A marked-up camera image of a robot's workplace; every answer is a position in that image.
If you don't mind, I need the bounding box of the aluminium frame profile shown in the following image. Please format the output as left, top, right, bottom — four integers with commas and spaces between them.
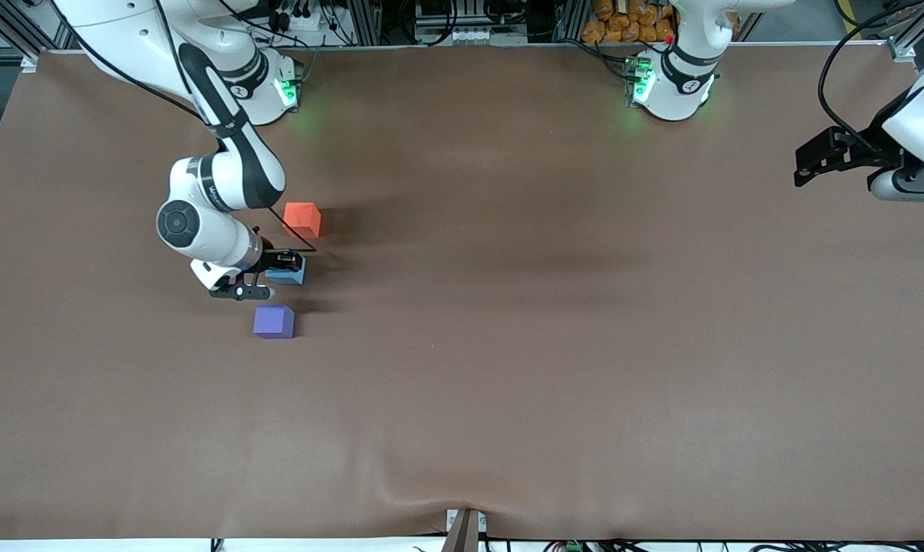
886, 0, 924, 64
0, 0, 67, 74

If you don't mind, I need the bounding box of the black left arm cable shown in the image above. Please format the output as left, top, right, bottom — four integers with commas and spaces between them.
817, 0, 924, 154

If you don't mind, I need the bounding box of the pile of orange bags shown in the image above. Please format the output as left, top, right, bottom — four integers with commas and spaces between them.
581, 0, 679, 44

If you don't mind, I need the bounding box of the purple foam block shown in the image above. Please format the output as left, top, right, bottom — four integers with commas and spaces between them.
252, 304, 296, 340

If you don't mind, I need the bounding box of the brown table mat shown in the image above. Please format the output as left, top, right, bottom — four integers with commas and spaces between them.
0, 42, 924, 542

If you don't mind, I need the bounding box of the white power strip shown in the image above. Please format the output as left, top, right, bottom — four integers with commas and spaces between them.
266, 0, 334, 33

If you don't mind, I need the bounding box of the light blue foam block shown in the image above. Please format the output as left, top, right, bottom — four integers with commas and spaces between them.
265, 257, 307, 287

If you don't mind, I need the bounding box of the orange foam block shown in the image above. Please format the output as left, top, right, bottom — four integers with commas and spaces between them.
282, 202, 323, 239

